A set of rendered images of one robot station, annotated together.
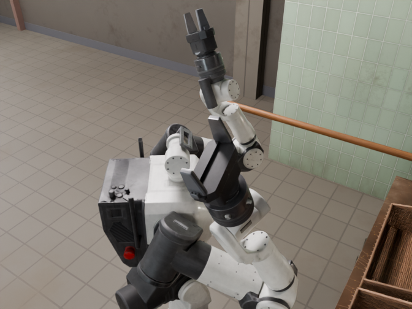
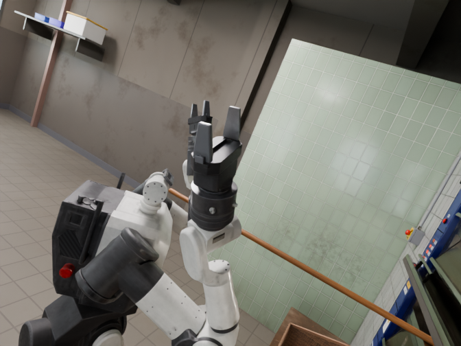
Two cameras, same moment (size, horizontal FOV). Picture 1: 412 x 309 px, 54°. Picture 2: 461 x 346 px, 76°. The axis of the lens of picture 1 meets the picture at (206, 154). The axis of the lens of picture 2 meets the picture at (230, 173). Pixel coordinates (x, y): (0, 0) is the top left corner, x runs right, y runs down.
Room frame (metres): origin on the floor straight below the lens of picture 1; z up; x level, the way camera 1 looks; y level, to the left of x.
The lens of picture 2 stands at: (0.04, 0.05, 1.75)
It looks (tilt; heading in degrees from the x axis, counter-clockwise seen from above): 11 degrees down; 349
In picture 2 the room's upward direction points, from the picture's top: 23 degrees clockwise
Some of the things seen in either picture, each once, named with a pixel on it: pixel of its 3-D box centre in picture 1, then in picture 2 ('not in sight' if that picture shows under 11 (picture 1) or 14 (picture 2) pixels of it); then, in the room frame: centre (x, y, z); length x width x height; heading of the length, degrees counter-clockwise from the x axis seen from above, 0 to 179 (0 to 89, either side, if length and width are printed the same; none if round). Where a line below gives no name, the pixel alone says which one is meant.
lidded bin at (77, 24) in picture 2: not in sight; (85, 29); (5.56, 2.19, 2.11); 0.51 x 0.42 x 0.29; 57
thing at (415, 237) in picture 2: not in sight; (415, 235); (1.80, -1.68, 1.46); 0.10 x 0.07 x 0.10; 146
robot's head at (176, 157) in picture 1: (177, 157); (155, 190); (0.88, 0.08, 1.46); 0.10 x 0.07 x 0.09; 3
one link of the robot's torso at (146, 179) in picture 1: (160, 212); (114, 243); (0.89, 0.14, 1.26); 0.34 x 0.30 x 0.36; 3
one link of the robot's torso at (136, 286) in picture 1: (160, 279); (79, 323); (0.85, 0.15, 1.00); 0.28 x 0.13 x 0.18; 128
